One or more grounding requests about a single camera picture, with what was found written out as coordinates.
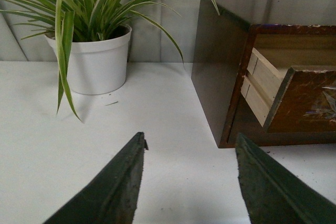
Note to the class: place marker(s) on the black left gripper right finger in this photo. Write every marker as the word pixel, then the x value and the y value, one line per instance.
pixel 272 194

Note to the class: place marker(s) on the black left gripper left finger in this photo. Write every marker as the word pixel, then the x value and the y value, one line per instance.
pixel 112 196

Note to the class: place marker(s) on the wooden drawer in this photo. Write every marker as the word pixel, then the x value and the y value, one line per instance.
pixel 291 90
pixel 246 123

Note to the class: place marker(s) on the dark wooden drawer cabinet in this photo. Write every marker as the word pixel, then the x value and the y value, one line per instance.
pixel 228 31

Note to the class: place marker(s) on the white plant pot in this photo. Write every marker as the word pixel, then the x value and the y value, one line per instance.
pixel 99 67

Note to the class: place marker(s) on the green spider plant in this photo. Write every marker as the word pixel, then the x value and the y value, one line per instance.
pixel 70 21

